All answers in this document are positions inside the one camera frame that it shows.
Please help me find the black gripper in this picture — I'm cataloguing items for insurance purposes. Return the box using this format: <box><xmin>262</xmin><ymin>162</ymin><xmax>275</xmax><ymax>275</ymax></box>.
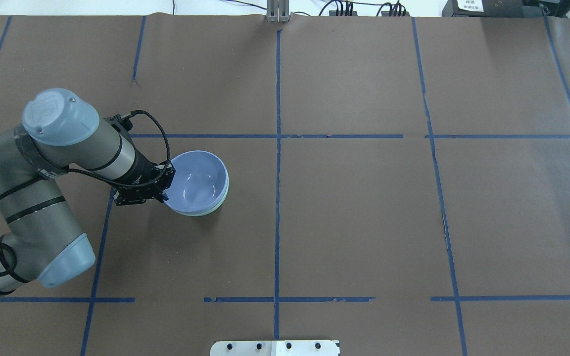
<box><xmin>125</xmin><ymin>150</ymin><xmax>161</xmax><ymax>186</ymax></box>

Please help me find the blue bowl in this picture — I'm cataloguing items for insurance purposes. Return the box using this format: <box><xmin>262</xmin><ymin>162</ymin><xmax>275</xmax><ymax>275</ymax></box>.
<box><xmin>164</xmin><ymin>150</ymin><xmax>230</xmax><ymax>212</ymax></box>

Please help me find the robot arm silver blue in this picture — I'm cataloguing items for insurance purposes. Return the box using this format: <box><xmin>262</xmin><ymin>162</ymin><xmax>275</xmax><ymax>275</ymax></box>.
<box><xmin>0</xmin><ymin>88</ymin><xmax>175</xmax><ymax>299</ymax></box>

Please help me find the black orange connector module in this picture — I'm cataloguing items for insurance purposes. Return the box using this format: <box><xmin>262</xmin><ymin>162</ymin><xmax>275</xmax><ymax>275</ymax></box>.
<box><xmin>319</xmin><ymin>0</ymin><xmax>358</xmax><ymax>17</ymax></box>
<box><xmin>376</xmin><ymin>0</ymin><xmax>410</xmax><ymax>17</ymax></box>

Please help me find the black mini computer box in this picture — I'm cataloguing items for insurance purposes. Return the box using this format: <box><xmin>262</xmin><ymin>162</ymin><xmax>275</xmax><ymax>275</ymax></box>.
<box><xmin>441</xmin><ymin>0</ymin><xmax>524</xmax><ymax>18</ymax></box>

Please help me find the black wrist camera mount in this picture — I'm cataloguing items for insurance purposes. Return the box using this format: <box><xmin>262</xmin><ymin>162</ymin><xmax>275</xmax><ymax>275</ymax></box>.
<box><xmin>112</xmin><ymin>161</ymin><xmax>176</xmax><ymax>206</ymax></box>

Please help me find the aluminium frame post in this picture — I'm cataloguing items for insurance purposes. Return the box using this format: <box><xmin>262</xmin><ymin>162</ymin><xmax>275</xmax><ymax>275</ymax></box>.
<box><xmin>265</xmin><ymin>0</ymin><xmax>291</xmax><ymax>23</ymax></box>

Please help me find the white camera pole with base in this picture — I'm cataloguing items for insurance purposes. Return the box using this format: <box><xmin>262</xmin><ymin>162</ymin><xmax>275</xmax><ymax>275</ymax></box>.
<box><xmin>210</xmin><ymin>340</ymin><xmax>341</xmax><ymax>356</ymax></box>

